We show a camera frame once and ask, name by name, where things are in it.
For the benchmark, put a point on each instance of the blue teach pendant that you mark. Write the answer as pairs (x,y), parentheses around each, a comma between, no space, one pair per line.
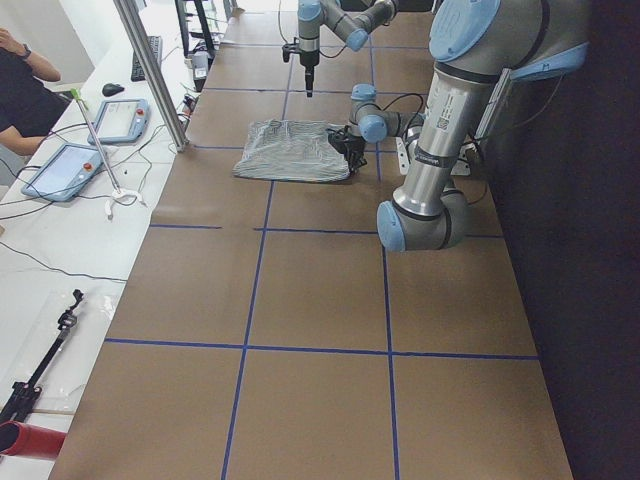
(120,122)
(65,174)

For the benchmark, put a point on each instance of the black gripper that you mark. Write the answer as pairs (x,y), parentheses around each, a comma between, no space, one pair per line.
(308,60)
(349,145)

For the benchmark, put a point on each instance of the white grabber stick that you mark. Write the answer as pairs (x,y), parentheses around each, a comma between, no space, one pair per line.
(119,193)

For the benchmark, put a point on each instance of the black computer mouse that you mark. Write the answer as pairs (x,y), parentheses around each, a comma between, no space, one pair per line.
(111,89)

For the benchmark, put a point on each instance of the navy white striped polo shirt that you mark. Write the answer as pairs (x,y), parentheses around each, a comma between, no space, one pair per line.
(291,150)

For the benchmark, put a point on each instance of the red cylinder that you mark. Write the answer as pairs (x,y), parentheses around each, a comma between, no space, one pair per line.
(30,441)

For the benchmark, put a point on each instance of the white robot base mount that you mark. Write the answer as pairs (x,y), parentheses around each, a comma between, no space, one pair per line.
(405,150)

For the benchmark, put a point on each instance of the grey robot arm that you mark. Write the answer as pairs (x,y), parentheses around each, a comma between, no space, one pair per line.
(353,31)
(472,43)

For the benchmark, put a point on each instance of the person in dark shirt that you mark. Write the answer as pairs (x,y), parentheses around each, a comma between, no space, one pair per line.
(29,110)

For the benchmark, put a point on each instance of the near blue teach pendant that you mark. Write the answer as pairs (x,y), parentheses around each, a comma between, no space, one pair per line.
(65,174)

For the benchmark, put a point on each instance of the far blue teach pendant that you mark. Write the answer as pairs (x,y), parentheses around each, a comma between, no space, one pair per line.
(120,122)

